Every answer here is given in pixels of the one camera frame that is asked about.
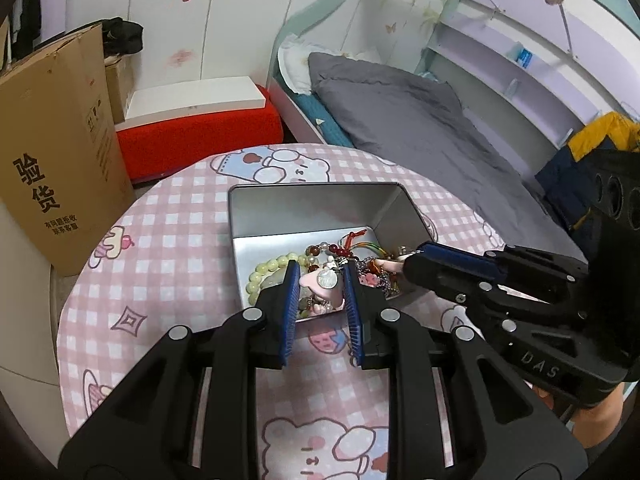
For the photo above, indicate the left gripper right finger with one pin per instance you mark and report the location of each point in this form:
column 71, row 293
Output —
column 363, row 305

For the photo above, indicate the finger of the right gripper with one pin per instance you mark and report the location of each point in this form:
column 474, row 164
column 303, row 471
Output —
column 465, row 262
column 445, row 281

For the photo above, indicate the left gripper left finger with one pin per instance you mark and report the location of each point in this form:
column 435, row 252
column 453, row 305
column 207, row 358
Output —
column 279, row 304

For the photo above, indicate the person's right hand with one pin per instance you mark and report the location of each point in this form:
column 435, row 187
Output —
column 561, row 407

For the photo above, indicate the dark metal tin box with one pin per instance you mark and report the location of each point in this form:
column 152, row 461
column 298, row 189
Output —
column 270, row 221

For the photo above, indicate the yellow navy jacket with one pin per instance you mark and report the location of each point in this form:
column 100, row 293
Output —
column 567, row 186

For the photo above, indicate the pink checkered tablecloth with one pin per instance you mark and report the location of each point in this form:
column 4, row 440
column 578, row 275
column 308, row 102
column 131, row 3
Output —
column 167, row 261

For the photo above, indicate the grey bed blanket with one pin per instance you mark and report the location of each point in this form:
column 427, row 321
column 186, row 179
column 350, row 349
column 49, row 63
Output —
column 419, row 124

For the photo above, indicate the red cushion bench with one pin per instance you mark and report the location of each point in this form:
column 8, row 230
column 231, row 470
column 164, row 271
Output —
column 159, row 149

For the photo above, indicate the small blue shelf box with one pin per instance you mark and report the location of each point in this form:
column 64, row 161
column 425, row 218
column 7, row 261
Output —
column 524, row 58

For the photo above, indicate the white board on bench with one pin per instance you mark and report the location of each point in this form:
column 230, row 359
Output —
column 191, row 98

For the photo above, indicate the large brown cardboard box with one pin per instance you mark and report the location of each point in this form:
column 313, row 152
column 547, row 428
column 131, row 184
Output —
column 63, row 177

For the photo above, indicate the white pillow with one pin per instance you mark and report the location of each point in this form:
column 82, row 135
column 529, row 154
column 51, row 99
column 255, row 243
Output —
column 292, row 58

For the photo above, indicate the black cloth on box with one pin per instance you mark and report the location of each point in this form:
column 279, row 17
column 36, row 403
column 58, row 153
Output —
column 121, row 37

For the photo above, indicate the hanging clothes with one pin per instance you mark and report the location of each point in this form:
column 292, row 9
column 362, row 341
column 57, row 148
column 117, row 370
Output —
column 22, row 30

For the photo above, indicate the silver chain jewelry pile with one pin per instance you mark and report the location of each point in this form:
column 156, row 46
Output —
column 370, row 274

